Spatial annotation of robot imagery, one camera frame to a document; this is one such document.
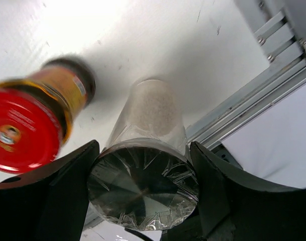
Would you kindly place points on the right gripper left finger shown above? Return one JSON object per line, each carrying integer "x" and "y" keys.
{"x": 50, "y": 202}

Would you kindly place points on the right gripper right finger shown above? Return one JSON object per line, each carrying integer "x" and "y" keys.
{"x": 236, "y": 205}

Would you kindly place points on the brown jar red lid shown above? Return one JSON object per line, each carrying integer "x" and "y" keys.
{"x": 37, "y": 112}

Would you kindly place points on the clear jar with beige powder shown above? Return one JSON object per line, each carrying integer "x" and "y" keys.
{"x": 144, "y": 178}

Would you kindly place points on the aluminium rail right side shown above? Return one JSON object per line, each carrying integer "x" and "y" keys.
{"x": 280, "y": 29}

